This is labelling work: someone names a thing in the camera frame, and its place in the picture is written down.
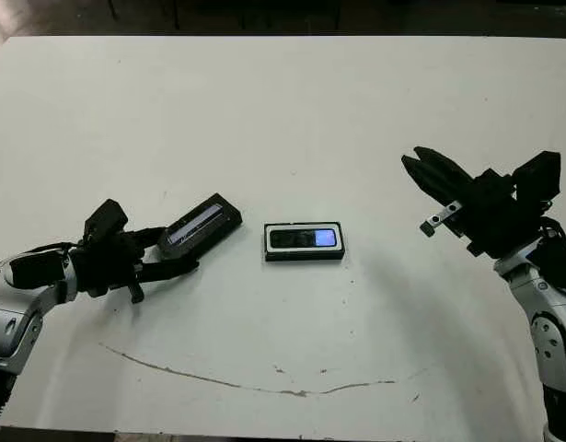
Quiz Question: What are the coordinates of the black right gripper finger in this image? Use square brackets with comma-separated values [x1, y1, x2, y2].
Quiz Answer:
[413, 145, 478, 200]
[400, 155, 455, 209]

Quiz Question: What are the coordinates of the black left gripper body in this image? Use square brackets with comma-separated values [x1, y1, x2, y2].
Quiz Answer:
[73, 228, 149, 305]

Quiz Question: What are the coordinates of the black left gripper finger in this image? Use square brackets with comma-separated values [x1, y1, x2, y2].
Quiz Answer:
[125, 224, 169, 249]
[138, 256, 202, 284]

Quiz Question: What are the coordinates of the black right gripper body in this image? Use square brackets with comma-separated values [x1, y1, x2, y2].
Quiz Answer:
[419, 168, 547, 261]

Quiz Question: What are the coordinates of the black box lid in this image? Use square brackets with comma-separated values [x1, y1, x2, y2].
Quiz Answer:
[156, 192, 245, 262]

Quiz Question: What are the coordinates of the small black camera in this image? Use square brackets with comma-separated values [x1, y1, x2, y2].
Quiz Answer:
[269, 228, 337, 249]

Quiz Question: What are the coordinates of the black box base white insert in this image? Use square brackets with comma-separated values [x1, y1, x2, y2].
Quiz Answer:
[263, 222, 347, 263]

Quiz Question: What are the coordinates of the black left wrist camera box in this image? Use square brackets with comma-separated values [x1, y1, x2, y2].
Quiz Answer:
[83, 198, 129, 241]

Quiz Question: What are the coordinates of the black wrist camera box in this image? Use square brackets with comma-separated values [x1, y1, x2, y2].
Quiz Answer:
[511, 149, 562, 206]
[83, 198, 129, 241]

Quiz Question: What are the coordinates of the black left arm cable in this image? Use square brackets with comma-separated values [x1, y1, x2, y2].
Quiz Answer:
[0, 241, 84, 273]

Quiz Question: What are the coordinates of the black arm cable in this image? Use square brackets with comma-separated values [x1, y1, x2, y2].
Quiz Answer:
[0, 241, 84, 273]
[537, 215, 566, 252]

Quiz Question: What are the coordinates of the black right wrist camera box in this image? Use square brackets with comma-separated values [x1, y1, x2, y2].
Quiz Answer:
[511, 149, 562, 206]

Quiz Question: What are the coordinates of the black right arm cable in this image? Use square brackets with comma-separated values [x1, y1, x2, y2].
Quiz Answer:
[537, 215, 566, 252]

